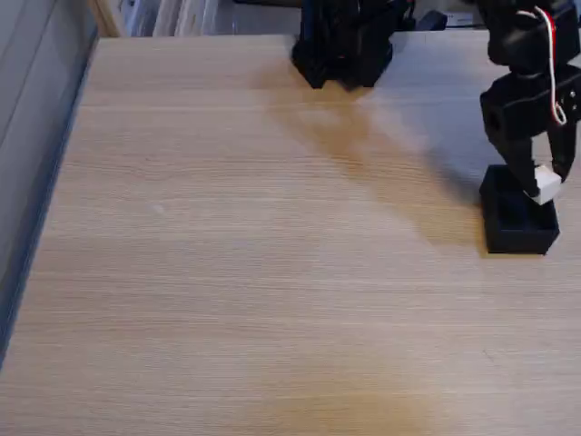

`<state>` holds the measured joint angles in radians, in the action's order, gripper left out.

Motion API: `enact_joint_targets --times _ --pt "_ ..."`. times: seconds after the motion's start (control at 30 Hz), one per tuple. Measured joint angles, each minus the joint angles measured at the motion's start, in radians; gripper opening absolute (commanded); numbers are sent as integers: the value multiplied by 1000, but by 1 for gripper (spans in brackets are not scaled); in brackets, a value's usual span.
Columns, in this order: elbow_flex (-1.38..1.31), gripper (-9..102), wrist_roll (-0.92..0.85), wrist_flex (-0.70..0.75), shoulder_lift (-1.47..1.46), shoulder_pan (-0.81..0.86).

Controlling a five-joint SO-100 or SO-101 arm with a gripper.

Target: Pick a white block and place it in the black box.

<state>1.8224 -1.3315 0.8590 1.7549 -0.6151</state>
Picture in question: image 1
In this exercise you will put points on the light wooden slat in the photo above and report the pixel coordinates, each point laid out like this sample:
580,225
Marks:
105,18

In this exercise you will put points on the white cube block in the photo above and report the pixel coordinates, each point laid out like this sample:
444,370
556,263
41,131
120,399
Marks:
547,184

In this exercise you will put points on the black open box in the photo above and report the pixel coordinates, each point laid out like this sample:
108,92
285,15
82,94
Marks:
517,231

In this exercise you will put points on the pale hanging cloth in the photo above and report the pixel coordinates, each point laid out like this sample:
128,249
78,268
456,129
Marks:
181,17

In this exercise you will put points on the dark power adapter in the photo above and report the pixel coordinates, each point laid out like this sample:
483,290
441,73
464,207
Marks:
431,21

